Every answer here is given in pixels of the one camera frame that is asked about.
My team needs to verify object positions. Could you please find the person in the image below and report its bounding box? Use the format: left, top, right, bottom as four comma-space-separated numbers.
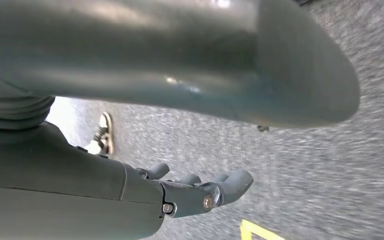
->
83, 111, 116, 157

